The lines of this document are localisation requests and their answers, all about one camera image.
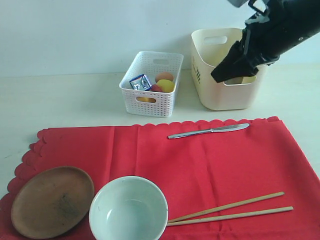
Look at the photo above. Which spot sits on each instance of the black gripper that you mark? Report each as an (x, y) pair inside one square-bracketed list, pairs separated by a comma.
[(282, 26)]

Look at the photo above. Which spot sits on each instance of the silver table knife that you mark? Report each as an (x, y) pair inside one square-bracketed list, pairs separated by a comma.
[(223, 129)]

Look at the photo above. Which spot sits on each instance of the yellow lemon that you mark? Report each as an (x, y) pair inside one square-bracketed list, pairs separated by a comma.
[(167, 86)]

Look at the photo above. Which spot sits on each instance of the brown egg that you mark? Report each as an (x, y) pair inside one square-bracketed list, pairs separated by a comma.
[(164, 76)]

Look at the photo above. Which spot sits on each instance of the red sausage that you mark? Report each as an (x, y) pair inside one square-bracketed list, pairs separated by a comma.
[(156, 88)]

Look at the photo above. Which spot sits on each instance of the blue white snack packet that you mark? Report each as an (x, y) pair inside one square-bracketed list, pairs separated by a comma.
[(140, 83)]

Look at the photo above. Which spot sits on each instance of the orange cheese wedge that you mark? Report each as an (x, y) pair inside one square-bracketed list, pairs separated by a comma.
[(146, 99)]

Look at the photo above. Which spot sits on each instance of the pale green bowl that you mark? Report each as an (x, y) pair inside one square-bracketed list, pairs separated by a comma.
[(128, 208)]

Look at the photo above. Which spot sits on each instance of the brown oval plate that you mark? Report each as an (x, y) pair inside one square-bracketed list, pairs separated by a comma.
[(52, 202)]

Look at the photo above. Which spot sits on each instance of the stainless steel cup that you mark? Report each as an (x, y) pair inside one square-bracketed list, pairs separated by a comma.
[(235, 81)]

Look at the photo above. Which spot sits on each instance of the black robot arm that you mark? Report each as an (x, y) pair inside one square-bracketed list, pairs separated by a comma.
[(267, 35)]

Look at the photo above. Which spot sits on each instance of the cream plastic bin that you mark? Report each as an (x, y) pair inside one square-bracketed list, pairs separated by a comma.
[(209, 47)]

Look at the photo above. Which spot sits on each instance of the white perforated plastic basket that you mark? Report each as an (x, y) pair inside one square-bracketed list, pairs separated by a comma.
[(151, 63)]

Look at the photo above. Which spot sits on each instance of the red scalloped cloth mat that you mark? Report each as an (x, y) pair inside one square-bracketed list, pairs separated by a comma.
[(195, 173)]

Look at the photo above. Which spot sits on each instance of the upper wooden chopstick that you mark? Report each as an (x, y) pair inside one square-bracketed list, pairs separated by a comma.
[(227, 206)]

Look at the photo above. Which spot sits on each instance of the wooden chopstick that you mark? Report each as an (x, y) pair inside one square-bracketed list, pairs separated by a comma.
[(227, 206), (231, 216)]

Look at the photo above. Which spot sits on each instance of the lower wooden chopstick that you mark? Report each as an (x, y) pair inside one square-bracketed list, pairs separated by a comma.
[(231, 216)]

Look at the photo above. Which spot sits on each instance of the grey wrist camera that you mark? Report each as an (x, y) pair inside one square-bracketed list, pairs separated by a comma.
[(237, 3)]

